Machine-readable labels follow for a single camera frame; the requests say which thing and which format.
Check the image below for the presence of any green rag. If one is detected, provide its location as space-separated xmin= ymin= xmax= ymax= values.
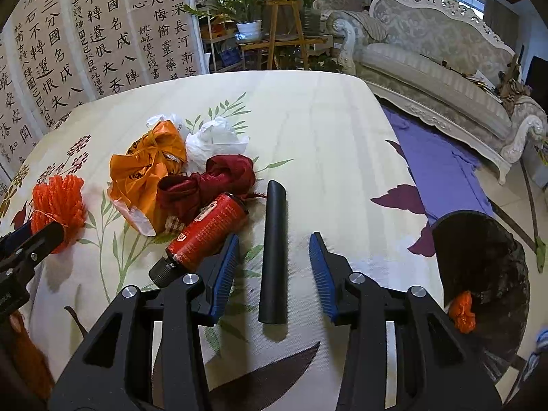
xmin=533 ymin=235 xmax=548 ymax=272

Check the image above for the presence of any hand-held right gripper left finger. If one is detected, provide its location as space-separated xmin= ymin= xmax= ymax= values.
xmin=49 ymin=233 xmax=240 ymax=411

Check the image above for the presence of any large white plastic bag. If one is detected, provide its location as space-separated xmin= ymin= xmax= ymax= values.
xmin=185 ymin=116 xmax=250 ymax=174

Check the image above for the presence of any red bottle with black cap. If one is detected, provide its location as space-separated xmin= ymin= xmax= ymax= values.
xmin=148 ymin=192 xmax=250 ymax=287

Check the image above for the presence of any wooden plant stand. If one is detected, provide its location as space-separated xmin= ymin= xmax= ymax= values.
xmin=242 ymin=0 xmax=328 ymax=71

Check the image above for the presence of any orange plastic bag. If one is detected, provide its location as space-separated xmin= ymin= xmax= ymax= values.
xmin=108 ymin=120 xmax=189 ymax=237

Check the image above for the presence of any blue and white object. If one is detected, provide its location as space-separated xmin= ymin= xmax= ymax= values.
xmin=533 ymin=327 xmax=548 ymax=379

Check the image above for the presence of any small white plastic bag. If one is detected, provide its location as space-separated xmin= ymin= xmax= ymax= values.
xmin=146 ymin=113 xmax=187 ymax=138

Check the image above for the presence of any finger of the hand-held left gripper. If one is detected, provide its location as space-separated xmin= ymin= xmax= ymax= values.
xmin=0 ymin=227 xmax=34 ymax=254
xmin=0 ymin=222 xmax=66 ymax=280

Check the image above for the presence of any ornate white sofa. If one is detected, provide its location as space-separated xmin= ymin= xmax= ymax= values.
xmin=327 ymin=0 xmax=548 ymax=185

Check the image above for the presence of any orange honeycomb paper ball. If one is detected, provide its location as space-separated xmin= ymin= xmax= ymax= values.
xmin=32 ymin=175 xmax=86 ymax=253

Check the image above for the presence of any purple floor cloth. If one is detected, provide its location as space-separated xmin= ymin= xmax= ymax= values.
xmin=381 ymin=105 xmax=497 ymax=227

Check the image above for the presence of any calligraphy wall sheet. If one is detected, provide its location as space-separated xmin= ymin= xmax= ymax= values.
xmin=68 ymin=0 xmax=142 ymax=99
xmin=120 ymin=0 xmax=204 ymax=90
xmin=0 ymin=38 xmax=39 ymax=172
xmin=13 ymin=0 xmax=86 ymax=138

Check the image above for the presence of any red plastic bag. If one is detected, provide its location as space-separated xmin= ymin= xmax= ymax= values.
xmin=447 ymin=291 xmax=477 ymax=334

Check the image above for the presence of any dark red cloth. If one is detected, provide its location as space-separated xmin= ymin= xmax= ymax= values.
xmin=156 ymin=154 xmax=257 ymax=223

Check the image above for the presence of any person's left forearm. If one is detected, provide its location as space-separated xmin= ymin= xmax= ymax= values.
xmin=6 ymin=310 xmax=54 ymax=399

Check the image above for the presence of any short black tube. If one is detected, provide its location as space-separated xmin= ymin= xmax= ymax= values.
xmin=258 ymin=180 xmax=289 ymax=325

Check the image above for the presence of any white wire rack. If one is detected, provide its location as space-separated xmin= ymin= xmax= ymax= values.
xmin=199 ymin=13 xmax=245 ymax=73

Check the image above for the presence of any grey striped throw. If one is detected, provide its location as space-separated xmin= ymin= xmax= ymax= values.
xmin=342 ymin=11 xmax=388 ymax=43

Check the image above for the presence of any storage box with clutter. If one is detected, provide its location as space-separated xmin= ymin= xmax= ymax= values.
xmin=522 ymin=137 xmax=548 ymax=189

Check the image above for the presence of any pile of papers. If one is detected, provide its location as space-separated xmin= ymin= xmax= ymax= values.
xmin=464 ymin=73 xmax=503 ymax=95

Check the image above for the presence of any plant in white pot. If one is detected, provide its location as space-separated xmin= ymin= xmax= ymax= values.
xmin=184 ymin=0 xmax=264 ymax=43

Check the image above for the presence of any brown patterned cloth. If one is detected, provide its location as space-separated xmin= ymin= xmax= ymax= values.
xmin=499 ymin=73 xmax=532 ymax=103

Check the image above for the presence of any black trash bin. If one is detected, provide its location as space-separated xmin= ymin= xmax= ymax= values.
xmin=430 ymin=210 xmax=532 ymax=384

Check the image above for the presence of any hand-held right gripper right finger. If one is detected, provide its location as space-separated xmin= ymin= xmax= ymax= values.
xmin=308 ymin=231 xmax=503 ymax=411

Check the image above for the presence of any low leafy plant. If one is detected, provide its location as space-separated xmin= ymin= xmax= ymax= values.
xmin=274 ymin=47 xmax=343 ymax=73

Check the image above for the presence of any floral tablecloth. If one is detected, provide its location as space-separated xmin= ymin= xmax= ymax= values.
xmin=0 ymin=71 xmax=446 ymax=411

